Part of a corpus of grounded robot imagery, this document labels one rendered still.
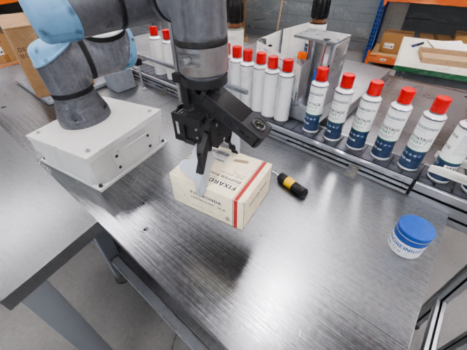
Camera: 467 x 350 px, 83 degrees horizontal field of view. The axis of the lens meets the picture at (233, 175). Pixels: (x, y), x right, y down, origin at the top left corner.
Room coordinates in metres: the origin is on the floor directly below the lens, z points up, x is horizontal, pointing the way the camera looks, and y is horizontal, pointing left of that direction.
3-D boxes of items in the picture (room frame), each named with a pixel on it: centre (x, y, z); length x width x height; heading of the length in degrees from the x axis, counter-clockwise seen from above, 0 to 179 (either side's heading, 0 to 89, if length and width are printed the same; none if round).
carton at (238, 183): (0.40, 0.02, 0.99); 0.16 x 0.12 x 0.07; 60
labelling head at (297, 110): (0.88, -0.27, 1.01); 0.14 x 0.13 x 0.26; 50
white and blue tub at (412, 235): (0.35, -0.39, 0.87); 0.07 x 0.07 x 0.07
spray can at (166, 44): (1.22, 0.28, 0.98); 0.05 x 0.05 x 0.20
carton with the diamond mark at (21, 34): (1.27, 0.84, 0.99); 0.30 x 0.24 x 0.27; 38
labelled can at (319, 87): (0.77, -0.26, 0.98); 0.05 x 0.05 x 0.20
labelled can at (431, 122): (0.58, -0.49, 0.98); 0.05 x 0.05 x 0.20
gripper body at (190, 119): (0.41, 0.05, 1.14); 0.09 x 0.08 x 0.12; 60
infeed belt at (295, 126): (1.09, 0.12, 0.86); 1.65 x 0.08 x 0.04; 50
